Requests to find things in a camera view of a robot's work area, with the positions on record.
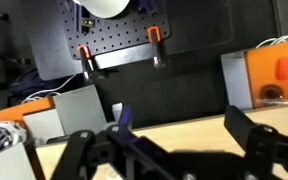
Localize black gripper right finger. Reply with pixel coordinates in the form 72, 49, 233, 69
224, 106, 288, 180

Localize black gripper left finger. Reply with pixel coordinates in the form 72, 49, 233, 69
50, 104, 172, 180

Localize orange grey storage box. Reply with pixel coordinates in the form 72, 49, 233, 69
221, 42, 288, 109

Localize orange grey box left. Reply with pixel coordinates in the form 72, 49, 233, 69
0, 85, 106, 144

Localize orange black clamp left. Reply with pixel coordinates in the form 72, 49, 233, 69
77, 45, 98, 82

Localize orange black clamp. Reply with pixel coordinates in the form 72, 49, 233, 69
147, 26, 164, 69
77, 45, 98, 82

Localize black perforated breadboard plate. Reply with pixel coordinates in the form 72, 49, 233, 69
57, 0, 170, 59

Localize white ceramic mug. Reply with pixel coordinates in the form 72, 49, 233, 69
0, 121, 27, 151

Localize orange black clamp right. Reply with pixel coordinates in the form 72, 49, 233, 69
147, 26, 164, 69

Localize white cable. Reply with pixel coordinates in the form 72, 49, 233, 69
20, 73, 78, 104

